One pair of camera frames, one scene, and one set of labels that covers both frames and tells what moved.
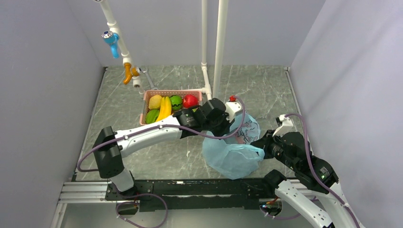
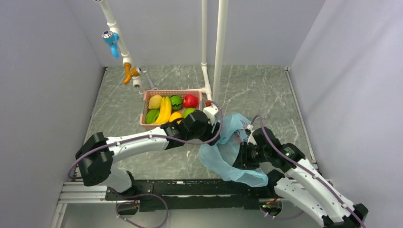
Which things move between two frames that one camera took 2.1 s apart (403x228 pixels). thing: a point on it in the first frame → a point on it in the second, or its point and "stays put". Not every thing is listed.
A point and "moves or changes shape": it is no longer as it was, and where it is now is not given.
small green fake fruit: [151, 116] stays put
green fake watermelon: [176, 101] stays put
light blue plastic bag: [234, 156] moves or changes shape
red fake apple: [190, 100] stays put
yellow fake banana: [166, 108] stays put
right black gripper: [264, 142] → [242, 161]
